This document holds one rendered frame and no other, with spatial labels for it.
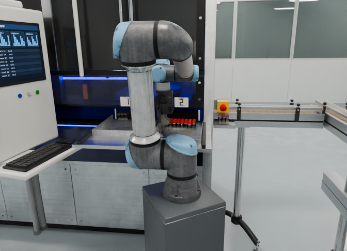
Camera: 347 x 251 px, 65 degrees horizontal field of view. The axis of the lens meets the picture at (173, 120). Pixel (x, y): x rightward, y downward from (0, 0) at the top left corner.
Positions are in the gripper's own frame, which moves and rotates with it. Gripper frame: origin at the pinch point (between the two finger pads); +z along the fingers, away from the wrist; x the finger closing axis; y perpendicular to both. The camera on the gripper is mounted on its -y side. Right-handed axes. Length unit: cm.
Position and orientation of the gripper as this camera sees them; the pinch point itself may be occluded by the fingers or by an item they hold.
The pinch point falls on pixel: (159, 127)
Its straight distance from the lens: 144.6
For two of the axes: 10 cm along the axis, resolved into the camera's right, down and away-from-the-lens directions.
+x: 1.2, -2.8, 9.5
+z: 0.1, 9.6, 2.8
